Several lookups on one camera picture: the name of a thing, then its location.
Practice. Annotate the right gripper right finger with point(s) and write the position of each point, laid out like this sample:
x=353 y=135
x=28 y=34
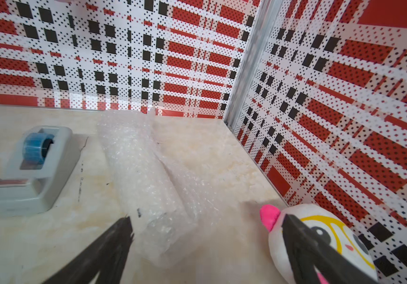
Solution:
x=312 y=259

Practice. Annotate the pink owl plush toy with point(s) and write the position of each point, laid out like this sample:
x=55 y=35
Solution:
x=326 y=225

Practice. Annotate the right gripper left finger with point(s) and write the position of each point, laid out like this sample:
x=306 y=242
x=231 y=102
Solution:
x=103 y=260

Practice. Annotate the bubble wrap sheet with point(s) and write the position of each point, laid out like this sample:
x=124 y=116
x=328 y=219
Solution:
x=172 y=210

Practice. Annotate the grey tape dispenser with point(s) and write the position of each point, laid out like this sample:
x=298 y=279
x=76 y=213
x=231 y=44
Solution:
x=38 y=170

